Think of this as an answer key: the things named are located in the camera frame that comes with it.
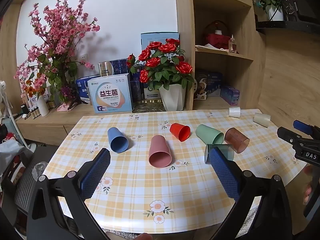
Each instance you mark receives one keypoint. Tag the white faceted flower pot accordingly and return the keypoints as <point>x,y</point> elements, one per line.
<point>172,97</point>

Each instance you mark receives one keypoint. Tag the black speckled shelf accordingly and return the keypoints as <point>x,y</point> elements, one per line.
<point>287,26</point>

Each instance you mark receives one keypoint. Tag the blue cup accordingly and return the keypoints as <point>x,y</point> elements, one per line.
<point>116,137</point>

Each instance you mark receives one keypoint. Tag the gold patterned tray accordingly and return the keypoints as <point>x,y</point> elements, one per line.
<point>147,105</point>

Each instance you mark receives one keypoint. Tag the yellow checked floral tablecloth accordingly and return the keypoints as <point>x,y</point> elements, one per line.
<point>140,187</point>

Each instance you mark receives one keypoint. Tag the light blue flat box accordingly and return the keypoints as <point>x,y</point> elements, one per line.
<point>152,38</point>

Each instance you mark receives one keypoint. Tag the clear glass object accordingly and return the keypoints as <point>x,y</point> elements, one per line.
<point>38,169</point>

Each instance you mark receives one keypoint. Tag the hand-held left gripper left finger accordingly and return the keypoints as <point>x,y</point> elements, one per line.
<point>96,173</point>

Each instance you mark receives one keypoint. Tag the clear glass perfume bottle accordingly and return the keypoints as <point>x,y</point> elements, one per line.
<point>232,44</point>

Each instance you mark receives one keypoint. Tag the dark blue patterned box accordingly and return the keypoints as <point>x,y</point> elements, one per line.
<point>119,66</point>

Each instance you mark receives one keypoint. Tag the wooden sideboard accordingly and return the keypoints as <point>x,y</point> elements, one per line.
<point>50,125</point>

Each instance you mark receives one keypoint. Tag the blue illustrated box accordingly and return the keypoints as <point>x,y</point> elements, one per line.
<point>211,83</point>

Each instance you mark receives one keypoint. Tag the purple box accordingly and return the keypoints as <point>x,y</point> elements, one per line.
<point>230,95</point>

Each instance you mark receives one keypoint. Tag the red cup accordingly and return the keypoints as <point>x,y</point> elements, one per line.
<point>178,130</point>

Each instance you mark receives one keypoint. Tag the red rose bouquet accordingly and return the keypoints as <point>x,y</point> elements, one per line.
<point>163,65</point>

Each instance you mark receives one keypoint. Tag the teal translucent cup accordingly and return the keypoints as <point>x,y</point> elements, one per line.
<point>228,152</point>

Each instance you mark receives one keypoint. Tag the grey cloth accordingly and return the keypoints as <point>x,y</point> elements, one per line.
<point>11,151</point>

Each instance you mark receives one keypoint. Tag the white wall socket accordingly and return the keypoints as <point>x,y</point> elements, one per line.
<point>84,57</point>

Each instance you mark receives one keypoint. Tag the green cup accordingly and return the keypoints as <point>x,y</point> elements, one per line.
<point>207,133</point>

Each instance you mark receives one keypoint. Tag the brown translucent cup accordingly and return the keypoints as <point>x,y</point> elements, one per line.
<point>235,137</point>

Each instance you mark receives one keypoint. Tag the pink blossom branch arrangement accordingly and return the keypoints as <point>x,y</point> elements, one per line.
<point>61,37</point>

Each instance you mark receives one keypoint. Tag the white and blue carton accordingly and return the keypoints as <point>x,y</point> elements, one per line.
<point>111,95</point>

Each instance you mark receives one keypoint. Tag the cream cup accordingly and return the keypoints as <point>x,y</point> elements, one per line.
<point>262,119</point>

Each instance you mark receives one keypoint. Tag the red gift basket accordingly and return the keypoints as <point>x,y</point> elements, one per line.
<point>217,38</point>

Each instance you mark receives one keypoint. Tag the white cup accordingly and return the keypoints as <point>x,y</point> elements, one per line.
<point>234,111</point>

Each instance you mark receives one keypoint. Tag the row of small bottles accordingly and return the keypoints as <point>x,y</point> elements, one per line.
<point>33,111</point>

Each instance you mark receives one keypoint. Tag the black ribbed board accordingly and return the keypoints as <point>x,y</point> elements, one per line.
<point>26,182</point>

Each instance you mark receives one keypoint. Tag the pink cup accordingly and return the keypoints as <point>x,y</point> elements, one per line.
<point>159,147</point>

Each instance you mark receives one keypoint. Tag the tall white vase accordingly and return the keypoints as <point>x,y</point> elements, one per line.
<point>43,106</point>

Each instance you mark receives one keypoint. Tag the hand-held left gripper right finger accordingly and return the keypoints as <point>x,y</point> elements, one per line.
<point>225,175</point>

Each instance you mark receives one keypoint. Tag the person's right hand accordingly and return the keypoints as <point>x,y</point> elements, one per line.
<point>308,193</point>

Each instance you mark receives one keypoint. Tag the white stand fan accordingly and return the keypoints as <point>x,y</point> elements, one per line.
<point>5,102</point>

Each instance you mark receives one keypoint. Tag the wooden shelf unit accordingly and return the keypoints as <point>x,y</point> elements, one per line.
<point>217,62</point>

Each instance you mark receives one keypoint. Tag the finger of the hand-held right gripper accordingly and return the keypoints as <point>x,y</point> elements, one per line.
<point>303,127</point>
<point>287,134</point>

